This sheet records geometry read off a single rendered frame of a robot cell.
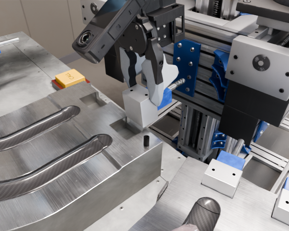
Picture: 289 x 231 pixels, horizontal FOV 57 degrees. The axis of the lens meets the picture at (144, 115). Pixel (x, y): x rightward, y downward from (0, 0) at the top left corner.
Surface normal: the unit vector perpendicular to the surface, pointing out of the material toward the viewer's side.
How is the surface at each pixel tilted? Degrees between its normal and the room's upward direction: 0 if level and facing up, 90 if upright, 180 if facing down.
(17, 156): 9
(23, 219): 25
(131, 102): 93
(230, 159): 0
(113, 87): 0
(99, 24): 35
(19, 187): 20
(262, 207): 0
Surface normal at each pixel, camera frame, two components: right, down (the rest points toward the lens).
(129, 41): -0.75, 0.47
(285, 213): -0.54, 0.53
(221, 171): 0.00, -0.78
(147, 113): 0.65, 0.42
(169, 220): 0.22, -0.92
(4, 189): 0.41, -0.80
